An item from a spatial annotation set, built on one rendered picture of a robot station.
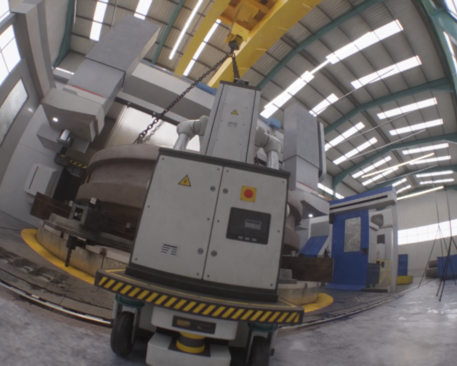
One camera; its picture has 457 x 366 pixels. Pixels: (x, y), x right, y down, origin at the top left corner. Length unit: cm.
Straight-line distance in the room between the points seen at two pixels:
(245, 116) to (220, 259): 108
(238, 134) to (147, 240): 96
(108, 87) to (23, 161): 306
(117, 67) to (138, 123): 182
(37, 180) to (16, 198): 93
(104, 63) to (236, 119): 444
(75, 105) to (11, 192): 309
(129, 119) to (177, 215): 565
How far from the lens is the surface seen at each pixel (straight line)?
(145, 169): 296
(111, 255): 209
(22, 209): 608
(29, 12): 342
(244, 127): 149
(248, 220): 78
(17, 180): 630
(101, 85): 511
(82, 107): 428
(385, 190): 611
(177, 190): 80
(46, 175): 558
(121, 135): 607
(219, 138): 141
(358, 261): 621
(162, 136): 625
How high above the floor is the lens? 44
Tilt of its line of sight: 22 degrees up
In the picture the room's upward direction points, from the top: 10 degrees clockwise
